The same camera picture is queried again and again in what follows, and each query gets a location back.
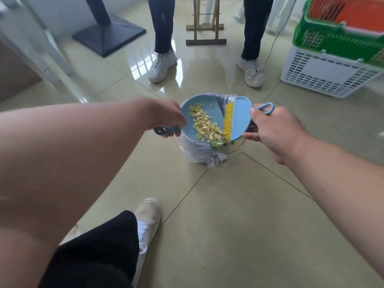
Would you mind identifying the person's black trousers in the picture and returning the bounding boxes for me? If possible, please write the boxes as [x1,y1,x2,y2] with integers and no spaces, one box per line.
[39,210,140,288]

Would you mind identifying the grey bin with plastic bag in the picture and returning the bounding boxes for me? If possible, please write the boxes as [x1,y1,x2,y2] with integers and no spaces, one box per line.
[192,92,245,165]

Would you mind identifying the person's left forearm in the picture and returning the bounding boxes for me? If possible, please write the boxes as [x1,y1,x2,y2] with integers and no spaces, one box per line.
[0,97,150,288]

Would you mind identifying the person's right hand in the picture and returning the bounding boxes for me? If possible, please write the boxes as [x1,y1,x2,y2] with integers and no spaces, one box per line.
[241,104,306,165]

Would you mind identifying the black table base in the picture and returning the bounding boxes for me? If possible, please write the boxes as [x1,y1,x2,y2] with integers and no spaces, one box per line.
[72,0,147,58]

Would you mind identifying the thin grey cable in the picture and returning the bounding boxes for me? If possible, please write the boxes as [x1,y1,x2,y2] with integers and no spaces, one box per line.
[237,0,300,90]

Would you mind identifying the orange plastic basket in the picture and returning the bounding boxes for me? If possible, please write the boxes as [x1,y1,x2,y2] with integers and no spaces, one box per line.
[308,0,384,36]

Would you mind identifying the blue plastic dustpan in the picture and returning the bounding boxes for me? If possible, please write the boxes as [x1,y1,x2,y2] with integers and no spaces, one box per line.
[153,93,226,143]

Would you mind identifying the person's left hand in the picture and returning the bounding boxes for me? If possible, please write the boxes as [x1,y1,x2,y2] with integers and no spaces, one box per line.
[141,97,188,138]

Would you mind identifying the person's white shoe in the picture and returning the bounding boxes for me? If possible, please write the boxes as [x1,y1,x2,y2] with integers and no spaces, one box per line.
[236,58,265,88]
[148,49,178,84]
[132,198,162,288]

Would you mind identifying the white plastic basket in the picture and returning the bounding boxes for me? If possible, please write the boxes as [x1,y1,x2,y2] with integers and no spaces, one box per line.
[280,46,384,99]

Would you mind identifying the person's right forearm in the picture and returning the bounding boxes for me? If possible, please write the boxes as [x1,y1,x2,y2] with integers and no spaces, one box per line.
[283,134,384,279]

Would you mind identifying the green item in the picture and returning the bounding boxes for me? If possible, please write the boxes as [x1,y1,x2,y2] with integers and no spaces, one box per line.
[293,0,384,68]

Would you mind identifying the pile of yellow crumbs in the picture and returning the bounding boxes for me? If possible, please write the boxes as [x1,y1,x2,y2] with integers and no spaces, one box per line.
[188,102,224,142]

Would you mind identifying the white perforated metal frame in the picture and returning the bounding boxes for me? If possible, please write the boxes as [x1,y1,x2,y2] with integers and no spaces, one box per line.
[0,0,88,103]

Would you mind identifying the person's left white shoe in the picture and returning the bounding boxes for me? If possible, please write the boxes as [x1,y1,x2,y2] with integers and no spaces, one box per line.
[132,198,162,288]

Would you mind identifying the blue brush yellow bristles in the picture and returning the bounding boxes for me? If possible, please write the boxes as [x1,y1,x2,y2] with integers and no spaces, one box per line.
[222,96,274,142]

